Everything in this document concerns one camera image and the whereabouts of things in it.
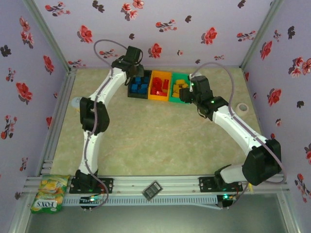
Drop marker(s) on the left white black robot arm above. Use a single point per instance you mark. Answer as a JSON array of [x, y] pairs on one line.
[[93, 116]]

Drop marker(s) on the yellow lego brick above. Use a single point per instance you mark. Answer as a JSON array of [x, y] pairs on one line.
[[176, 95], [185, 86], [180, 82], [175, 88]]

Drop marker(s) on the beige tape roll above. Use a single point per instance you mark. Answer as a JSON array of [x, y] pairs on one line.
[[239, 109]]

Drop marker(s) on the black plastic bin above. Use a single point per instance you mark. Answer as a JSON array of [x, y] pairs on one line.
[[137, 96]]

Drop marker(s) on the blue lego brick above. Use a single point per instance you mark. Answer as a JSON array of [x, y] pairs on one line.
[[146, 79], [133, 88], [143, 92], [138, 80], [145, 86]]

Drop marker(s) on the aluminium side rail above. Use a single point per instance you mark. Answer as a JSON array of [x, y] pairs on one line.
[[65, 92]]

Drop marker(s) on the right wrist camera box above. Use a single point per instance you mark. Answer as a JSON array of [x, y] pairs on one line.
[[201, 85]]

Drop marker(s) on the green plastic bin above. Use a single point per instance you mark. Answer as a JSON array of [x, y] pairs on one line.
[[177, 101]]

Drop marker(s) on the tape roll left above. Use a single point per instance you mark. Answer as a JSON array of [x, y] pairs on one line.
[[76, 103]]

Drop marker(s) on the green yellow candy bag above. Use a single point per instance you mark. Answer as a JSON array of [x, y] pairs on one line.
[[48, 194]]

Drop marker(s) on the aluminium frame post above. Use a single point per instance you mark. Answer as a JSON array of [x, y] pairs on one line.
[[49, 34], [261, 34]]

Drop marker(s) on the long aluminium base rail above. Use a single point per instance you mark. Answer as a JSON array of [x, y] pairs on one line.
[[170, 184]]

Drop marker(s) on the orange plastic bin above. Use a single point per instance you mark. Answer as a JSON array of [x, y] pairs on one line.
[[158, 98]]

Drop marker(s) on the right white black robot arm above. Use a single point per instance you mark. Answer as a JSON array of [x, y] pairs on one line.
[[260, 165]]

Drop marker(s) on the aluminium frame leg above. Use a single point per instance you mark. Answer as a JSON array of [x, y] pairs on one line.
[[19, 213], [289, 213]]

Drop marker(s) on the control board with green light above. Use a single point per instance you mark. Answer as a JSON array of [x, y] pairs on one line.
[[91, 199], [226, 197]]

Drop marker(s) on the small black electronic box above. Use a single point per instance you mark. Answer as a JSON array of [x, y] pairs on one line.
[[152, 190]]

